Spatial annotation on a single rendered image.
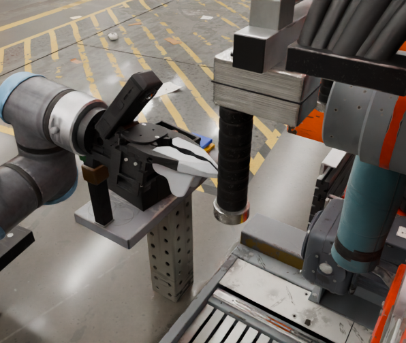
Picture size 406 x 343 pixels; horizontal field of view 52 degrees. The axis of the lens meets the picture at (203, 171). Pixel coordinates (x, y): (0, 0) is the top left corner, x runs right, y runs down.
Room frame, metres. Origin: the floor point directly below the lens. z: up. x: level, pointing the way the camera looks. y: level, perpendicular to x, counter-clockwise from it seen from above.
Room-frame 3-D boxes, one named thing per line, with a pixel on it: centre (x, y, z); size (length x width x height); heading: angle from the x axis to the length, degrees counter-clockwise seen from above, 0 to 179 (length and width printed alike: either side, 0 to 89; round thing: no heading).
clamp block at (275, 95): (0.37, -0.06, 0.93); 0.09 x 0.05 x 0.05; 57
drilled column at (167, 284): (0.89, 0.10, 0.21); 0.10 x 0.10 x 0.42; 57
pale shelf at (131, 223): (0.87, 0.11, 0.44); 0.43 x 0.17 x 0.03; 147
